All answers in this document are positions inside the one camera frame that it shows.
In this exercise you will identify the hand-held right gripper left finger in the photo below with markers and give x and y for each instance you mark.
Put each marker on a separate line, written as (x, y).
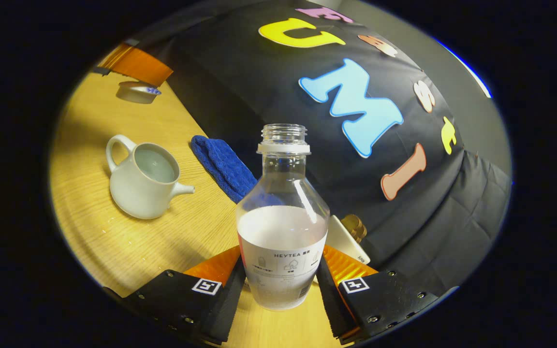
(232, 296)

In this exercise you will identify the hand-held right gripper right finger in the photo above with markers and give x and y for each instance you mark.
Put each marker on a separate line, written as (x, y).
(329, 296)

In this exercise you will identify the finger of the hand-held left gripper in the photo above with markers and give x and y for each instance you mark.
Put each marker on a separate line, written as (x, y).
(138, 65)

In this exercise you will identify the white teacup lid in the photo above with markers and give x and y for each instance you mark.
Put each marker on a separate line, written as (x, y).
(136, 93)

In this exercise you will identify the clear plastic water bottle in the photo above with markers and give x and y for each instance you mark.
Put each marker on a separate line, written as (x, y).
(283, 241)

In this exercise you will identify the white ceramic teacup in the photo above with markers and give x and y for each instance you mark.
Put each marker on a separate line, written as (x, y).
(136, 193)

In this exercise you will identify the cream white toaster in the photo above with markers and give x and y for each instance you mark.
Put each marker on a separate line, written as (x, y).
(344, 241)

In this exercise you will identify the black backdrop cloth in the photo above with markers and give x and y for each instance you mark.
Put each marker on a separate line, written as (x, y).
(240, 87)

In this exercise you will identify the blue towel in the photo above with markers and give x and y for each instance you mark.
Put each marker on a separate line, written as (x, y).
(225, 166)

